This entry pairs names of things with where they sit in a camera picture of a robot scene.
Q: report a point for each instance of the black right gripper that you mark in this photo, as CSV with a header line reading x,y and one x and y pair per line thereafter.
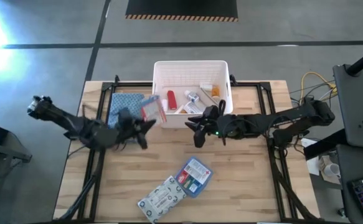
x,y
218,124

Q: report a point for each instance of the red white bandage box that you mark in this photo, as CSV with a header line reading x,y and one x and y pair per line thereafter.
x,y
153,109

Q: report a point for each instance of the red tube green cap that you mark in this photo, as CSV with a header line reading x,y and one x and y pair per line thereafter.
x,y
172,99

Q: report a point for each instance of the black metal table frame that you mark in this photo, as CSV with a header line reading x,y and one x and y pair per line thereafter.
x,y
128,84

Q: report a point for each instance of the blue first aid case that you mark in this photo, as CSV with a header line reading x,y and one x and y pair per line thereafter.
x,y
195,175

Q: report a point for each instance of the white paper sheet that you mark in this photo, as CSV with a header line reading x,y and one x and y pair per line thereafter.
x,y
312,165

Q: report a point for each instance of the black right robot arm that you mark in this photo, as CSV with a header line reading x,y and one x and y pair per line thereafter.
x,y
293,116

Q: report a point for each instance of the white patterned wipes pack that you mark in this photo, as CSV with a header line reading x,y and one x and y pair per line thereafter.
x,y
161,199

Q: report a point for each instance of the orange pill bottle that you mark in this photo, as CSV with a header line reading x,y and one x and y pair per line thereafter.
x,y
215,91

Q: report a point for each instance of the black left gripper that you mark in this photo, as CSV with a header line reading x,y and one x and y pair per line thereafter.
x,y
127,124

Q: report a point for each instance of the black hazard-striped floor mat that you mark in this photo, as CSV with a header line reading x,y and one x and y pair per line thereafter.
x,y
181,7

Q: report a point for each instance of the white plastic basket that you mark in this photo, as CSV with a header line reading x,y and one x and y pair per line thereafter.
x,y
175,121

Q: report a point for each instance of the white cup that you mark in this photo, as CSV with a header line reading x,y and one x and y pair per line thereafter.
x,y
332,169

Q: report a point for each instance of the blue patterned cloth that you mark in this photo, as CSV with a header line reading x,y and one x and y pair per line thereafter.
x,y
125,102

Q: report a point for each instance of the black side desk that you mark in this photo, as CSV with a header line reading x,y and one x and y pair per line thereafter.
x,y
358,102

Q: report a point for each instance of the small bottle blue label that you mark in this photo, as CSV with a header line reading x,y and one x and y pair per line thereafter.
x,y
192,96

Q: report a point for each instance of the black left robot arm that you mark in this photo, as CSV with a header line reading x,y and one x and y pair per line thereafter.
x,y
63,119

